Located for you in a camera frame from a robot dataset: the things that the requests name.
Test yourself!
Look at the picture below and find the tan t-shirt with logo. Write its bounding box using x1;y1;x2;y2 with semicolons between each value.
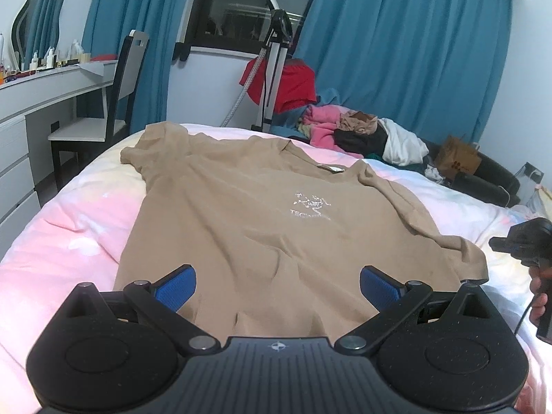
115;124;489;339

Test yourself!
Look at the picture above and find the person's right hand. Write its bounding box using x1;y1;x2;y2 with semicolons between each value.
529;266;552;326

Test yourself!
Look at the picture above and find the black sofa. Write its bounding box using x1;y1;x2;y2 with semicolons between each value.
424;140;520;207

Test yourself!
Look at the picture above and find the brown paper bag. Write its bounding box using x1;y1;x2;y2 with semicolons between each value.
434;136;482;179

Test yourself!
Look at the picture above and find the pastel pink bed sheet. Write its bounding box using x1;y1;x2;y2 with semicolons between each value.
1;146;551;413

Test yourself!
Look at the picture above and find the white garment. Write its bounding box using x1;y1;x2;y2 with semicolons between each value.
379;118;430;166

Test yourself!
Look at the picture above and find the black garment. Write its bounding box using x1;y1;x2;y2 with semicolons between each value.
334;122;387;157

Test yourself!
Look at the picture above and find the brown patterned garment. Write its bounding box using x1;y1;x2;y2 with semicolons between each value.
337;110;378;135

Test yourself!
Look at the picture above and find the black and white chair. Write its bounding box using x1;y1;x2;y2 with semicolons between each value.
48;30;149;190

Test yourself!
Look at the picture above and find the pink garment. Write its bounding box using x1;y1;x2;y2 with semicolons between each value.
301;105;363;159

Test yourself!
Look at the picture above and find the blue garment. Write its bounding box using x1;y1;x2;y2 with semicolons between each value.
268;88;349;141

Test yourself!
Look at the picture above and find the silver garment steamer stand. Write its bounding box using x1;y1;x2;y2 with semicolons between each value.
221;0;293;133

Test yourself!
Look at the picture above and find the red garment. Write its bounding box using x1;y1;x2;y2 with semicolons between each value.
239;59;317;114

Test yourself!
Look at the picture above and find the blue curtain right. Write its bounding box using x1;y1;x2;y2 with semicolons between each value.
295;0;513;143

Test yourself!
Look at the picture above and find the blue curtain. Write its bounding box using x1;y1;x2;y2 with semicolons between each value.
81;0;208;135
295;0;513;143

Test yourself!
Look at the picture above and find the white dressing desk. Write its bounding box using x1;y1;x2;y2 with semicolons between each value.
1;60;117;254

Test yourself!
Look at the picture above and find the dark window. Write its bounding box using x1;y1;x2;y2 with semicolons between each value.
181;0;313;53

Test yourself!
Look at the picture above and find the blue curtain left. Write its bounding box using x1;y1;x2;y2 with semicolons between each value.
81;0;208;135

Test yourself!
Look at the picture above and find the wavy mirror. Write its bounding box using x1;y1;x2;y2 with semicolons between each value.
10;0;65;71

